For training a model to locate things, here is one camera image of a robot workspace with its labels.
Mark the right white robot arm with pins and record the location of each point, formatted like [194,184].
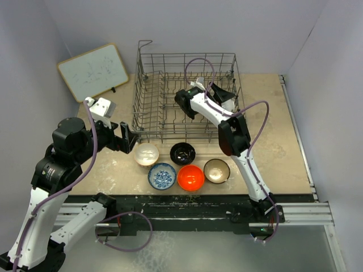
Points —
[234,140]

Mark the white ceramic bowl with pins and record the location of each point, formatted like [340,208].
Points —
[228,105]

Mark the blue white patterned bowl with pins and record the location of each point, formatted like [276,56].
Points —
[162,176]

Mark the grey wire dish rack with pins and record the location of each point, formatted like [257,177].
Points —
[159,76]

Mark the black glossy bowl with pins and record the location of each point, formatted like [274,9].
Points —
[182,153]

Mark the brown rimmed cream bowl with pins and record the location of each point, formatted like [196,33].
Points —
[216,171]

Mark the orange bowl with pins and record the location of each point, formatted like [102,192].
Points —
[190,178]

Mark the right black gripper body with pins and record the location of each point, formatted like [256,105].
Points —
[213,98]

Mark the small whiteboard with wood frame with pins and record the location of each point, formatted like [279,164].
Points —
[94,72]

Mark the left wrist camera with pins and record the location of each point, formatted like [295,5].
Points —
[101,110]

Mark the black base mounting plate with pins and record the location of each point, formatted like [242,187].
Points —
[192,213]

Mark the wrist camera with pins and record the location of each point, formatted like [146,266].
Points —
[101,110]
[199,83]

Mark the beige white bowl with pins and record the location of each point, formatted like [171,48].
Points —
[146,154]

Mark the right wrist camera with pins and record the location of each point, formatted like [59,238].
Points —
[199,83]

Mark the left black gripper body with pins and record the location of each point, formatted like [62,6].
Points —
[106,136]

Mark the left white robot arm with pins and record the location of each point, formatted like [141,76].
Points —
[38,247]

